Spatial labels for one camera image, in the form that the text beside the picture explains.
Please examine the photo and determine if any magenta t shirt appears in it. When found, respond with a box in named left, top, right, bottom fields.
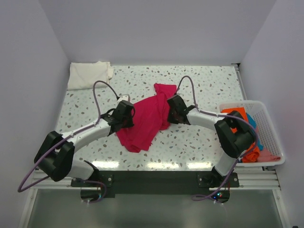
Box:
left=116, top=83, right=177, bottom=153

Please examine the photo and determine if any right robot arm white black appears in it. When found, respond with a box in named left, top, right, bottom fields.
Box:
left=167, top=95, right=257, bottom=188

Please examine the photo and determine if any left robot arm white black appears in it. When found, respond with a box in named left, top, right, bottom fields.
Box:
left=34, top=100, right=135, bottom=186

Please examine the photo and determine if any folded cream t shirt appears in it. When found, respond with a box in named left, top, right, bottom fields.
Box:
left=67, top=61, right=114, bottom=90

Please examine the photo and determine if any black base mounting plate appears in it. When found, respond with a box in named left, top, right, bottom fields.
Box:
left=71, top=171, right=225, bottom=200

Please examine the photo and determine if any blue t shirt in basket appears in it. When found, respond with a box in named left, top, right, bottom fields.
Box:
left=246, top=113, right=264, bottom=151

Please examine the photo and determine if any white plastic laundry basket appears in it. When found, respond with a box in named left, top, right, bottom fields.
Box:
left=218, top=100, right=285, bottom=167

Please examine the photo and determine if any pink t shirt in basket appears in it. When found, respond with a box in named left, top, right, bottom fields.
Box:
left=257, top=148, right=281, bottom=162

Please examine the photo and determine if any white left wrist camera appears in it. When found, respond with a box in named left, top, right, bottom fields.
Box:
left=117, top=95, right=130, bottom=102

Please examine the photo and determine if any aluminium rail frame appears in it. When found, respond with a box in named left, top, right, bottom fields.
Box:
left=20, top=66, right=289, bottom=228

